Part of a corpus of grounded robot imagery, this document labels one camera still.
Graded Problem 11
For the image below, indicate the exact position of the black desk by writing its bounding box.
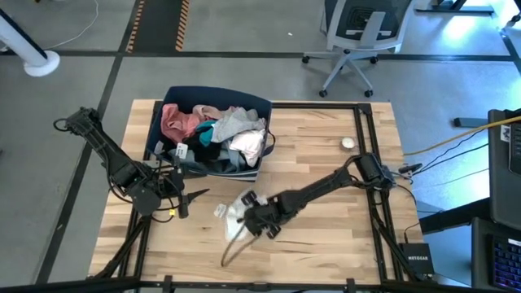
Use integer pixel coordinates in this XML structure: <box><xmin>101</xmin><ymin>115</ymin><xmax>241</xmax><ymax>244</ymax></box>
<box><xmin>471</xmin><ymin>216</ymin><xmax>521</xmax><ymax>292</ymax></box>

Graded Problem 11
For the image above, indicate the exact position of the teal garment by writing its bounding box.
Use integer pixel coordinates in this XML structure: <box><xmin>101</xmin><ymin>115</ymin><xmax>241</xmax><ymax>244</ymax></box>
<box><xmin>196</xmin><ymin>120</ymin><xmax>218</xmax><ymax>147</ymax></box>

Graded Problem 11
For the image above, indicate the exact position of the white garment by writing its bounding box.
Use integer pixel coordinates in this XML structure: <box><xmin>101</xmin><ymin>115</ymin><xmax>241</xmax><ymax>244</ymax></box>
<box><xmin>224</xmin><ymin>189</ymin><xmax>268</xmax><ymax>243</ymax></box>

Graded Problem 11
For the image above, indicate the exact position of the grey garment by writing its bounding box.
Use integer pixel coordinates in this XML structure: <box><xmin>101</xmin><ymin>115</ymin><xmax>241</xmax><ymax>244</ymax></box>
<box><xmin>210</xmin><ymin>107</ymin><xmax>268</xmax><ymax>143</ymax></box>

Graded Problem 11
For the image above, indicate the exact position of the white floor cable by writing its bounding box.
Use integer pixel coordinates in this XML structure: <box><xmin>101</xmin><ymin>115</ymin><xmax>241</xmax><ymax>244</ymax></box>
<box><xmin>43</xmin><ymin>0</ymin><xmax>99</xmax><ymax>50</ymax></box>

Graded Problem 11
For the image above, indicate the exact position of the black aluminium table frame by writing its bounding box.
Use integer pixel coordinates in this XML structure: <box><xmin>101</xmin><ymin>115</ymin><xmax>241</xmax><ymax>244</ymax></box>
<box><xmin>0</xmin><ymin>100</ymin><xmax>481</xmax><ymax>293</ymax></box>

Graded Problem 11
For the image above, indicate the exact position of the salmon pink garment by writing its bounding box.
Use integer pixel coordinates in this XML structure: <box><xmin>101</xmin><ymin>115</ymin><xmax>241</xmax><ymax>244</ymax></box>
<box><xmin>160</xmin><ymin>103</ymin><xmax>229</xmax><ymax>144</ymax></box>

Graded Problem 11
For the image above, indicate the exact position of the black Netgear network switch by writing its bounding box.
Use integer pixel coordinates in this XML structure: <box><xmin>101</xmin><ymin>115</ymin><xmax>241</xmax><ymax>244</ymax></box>
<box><xmin>397</xmin><ymin>242</ymin><xmax>436</xmax><ymax>277</ymax></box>

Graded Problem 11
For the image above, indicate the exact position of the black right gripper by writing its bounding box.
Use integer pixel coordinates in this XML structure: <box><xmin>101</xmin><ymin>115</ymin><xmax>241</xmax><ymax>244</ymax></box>
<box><xmin>242</xmin><ymin>190</ymin><xmax>286</xmax><ymax>240</ymax></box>

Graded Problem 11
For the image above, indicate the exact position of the black desk base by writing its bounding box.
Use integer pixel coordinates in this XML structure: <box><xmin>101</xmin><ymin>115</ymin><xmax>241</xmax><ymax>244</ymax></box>
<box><xmin>414</xmin><ymin>0</ymin><xmax>495</xmax><ymax>15</ymax></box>

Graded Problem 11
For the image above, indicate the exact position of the black computer case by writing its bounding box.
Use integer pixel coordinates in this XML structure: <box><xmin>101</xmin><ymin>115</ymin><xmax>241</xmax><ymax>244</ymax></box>
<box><xmin>486</xmin><ymin>107</ymin><xmax>521</xmax><ymax>232</ymax></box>

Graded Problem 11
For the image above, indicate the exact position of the black desk leg bar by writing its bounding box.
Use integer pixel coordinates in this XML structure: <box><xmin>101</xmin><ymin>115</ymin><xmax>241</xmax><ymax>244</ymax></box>
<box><xmin>418</xmin><ymin>197</ymin><xmax>492</xmax><ymax>235</ymax></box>

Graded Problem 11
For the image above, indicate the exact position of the white tower fan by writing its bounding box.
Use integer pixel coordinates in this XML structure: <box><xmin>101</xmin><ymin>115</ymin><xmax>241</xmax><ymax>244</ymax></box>
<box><xmin>0</xmin><ymin>7</ymin><xmax>61</xmax><ymax>78</ymax></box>

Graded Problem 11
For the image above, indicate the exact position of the navy white fabric bin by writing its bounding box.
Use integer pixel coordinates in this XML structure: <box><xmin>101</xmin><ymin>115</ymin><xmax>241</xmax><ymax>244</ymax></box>
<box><xmin>145</xmin><ymin>85</ymin><xmax>277</xmax><ymax>183</ymax></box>

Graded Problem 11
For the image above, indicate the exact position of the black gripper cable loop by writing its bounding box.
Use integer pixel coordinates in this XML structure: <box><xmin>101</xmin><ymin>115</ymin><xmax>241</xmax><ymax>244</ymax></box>
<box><xmin>221</xmin><ymin>221</ymin><xmax>261</xmax><ymax>269</ymax></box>

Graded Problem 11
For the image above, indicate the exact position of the black garment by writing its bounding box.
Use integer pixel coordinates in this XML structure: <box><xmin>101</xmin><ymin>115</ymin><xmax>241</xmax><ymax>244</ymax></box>
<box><xmin>185</xmin><ymin>132</ymin><xmax>223</xmax><ymax>163</ymax></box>

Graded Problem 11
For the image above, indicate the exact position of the purple backlit keyboard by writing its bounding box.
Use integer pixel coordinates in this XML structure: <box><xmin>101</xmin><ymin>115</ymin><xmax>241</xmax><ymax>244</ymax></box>
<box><xmin>490</xmin><ymin>235</ymin><xmax>521</xmax><ymax>291</ymax></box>

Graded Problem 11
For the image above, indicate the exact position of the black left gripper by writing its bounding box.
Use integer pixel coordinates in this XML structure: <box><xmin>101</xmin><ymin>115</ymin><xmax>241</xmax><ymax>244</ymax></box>
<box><xmin>160</xmin><ymin>167</ymin><xmax>211</xmax><ymax>220</ymax></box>

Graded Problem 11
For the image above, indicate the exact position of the yellow cable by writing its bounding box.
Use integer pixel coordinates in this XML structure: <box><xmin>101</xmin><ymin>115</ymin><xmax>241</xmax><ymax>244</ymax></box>
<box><xmin>402</xmin><ymin>115</ymin><xmax>521</xmax><ymax>157</ymax></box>

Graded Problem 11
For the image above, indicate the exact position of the white grey office chair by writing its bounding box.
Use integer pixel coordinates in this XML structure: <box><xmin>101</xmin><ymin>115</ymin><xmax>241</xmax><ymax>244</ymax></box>
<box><xmin>300</xmin><ymin>0</ymin><xmax>413</xmax><ymax>98</ymax></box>

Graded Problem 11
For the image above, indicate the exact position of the black desk foot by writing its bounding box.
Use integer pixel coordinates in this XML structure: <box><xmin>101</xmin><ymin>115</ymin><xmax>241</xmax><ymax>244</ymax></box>
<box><xmin>453</xmin><ymin>116</ymin><xmax>488</xmax><ymax>129</ymax></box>

